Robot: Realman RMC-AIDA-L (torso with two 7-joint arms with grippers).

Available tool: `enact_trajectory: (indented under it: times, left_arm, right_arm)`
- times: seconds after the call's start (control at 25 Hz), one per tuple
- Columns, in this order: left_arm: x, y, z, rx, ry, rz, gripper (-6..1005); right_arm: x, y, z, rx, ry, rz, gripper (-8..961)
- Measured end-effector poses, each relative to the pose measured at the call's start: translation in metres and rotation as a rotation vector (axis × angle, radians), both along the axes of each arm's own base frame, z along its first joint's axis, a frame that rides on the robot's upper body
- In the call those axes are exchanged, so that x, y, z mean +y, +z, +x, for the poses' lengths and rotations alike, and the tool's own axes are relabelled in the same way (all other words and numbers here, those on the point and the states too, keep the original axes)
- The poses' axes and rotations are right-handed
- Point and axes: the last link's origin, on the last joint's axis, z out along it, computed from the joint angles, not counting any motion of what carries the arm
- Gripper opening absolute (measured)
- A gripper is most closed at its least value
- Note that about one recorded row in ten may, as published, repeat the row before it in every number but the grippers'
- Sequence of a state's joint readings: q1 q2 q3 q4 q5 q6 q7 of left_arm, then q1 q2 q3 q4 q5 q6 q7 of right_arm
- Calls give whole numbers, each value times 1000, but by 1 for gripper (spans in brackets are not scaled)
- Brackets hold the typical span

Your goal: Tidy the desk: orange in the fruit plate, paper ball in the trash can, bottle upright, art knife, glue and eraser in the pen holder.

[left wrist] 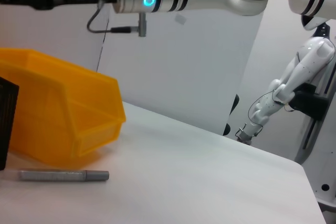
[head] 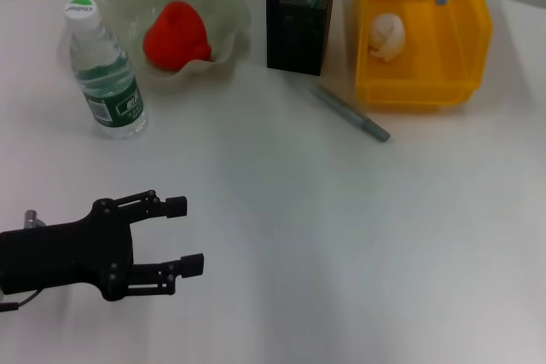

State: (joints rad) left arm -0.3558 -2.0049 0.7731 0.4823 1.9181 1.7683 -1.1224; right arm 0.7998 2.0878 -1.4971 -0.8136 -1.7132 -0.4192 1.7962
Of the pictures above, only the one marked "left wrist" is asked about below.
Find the grey wall socket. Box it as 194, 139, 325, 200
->
175, 13, 188, 25

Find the grey metallic pen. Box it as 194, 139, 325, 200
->
17, 169, 110, 183

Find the yellow plastic bin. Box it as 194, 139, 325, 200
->
0, 47, 127, 169

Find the white robot head black visor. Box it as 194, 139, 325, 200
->
301, 15, 329, 31

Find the right arm cable with connector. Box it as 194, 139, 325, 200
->
87, 0, 148, 38

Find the white background robot forearm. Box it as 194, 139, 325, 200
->
235, 87, 288, 146

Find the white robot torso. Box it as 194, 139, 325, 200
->
278, 23, 336, 99

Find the black bracket box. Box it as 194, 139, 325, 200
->
288, 83, 330, 121

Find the black rounded background object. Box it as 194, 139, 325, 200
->
223, 93, 240, 137

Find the black mesh pen holder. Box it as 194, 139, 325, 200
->
0, 76, 20, 171

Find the white robot lift column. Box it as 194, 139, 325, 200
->
293, 48, 336, 213

